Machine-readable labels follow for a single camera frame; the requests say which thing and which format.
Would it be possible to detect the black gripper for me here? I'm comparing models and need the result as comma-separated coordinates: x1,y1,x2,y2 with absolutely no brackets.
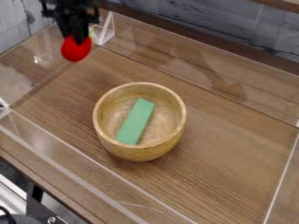
38,0,100,45

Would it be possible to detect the red toy strawberry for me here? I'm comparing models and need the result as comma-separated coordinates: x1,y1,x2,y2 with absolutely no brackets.
60,27,92,62

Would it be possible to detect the wooden bowl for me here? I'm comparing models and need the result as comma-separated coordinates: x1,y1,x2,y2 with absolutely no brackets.
92,82,186,162

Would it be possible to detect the green rectangular block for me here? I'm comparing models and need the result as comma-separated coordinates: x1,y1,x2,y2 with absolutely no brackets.
116,98,154,145

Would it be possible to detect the black metal table leg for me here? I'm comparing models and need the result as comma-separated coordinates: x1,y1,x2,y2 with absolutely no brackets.
23,181,80,224

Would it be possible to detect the clear acrylic corner bracket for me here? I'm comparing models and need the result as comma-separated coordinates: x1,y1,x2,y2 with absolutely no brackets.
88,12,114,46

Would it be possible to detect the black cable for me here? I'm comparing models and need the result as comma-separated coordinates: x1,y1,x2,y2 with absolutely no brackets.
0,206,18,224

